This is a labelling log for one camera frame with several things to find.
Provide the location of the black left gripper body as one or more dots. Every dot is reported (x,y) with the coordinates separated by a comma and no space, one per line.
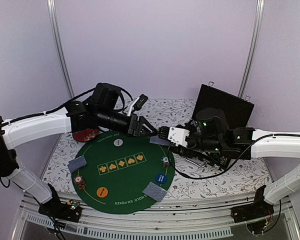
(106,120)

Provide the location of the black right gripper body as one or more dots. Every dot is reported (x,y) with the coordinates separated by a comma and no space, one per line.
(211,145)

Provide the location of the blue playing card deck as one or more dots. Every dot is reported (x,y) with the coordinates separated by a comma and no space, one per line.
(158,141)

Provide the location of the white dealer button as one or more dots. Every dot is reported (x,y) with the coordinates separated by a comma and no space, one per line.
(118,142)

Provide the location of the blue topped chip stack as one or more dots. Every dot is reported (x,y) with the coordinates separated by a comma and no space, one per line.
(165,162)

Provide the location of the blue small blind button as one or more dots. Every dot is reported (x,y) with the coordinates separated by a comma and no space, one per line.
(161,178)

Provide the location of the dealt cards pile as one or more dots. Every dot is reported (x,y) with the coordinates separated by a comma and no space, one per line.
(76,164)
(155,192)

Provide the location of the dealt cards bottom pile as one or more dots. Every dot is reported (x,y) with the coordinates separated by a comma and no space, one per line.
(155,192)

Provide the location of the red topped chip stack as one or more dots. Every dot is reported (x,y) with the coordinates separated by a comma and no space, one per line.
(80,182)

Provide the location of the orange big blind button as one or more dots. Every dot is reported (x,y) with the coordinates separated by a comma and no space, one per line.
(102,192)

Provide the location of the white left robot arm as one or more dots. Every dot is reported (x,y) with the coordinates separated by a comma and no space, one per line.
(29,128)

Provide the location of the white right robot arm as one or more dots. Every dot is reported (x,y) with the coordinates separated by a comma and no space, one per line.
(281,145)

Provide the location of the red floral round tin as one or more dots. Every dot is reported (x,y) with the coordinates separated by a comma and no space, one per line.
(85,135)

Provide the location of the black poker chip case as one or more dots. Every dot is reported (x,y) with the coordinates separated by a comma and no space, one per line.
(236,110)

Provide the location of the round green poker mat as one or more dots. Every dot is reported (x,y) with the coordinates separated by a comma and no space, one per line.
(125,171)

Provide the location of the silver case handle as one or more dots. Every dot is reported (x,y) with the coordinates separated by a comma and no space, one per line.
(197,162)

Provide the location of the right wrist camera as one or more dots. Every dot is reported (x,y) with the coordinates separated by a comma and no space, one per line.
(178,136)

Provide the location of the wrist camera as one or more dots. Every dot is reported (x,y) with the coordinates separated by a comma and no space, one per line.
(136,104)
(178,136)

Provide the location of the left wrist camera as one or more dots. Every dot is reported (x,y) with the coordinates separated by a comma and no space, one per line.
(136,104)

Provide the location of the left aluminium frame post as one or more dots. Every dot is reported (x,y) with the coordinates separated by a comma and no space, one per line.
(52,12)

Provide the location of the aluminium frame post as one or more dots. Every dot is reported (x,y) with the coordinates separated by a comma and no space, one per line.
(52,12)
(258,17)

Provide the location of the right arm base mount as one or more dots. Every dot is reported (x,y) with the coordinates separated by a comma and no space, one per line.
(257,209)

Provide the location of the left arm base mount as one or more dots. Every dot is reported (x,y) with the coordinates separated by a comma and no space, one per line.
(54,208)

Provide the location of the right aluminium frame post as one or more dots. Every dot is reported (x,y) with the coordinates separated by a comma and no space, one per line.
(258,17)

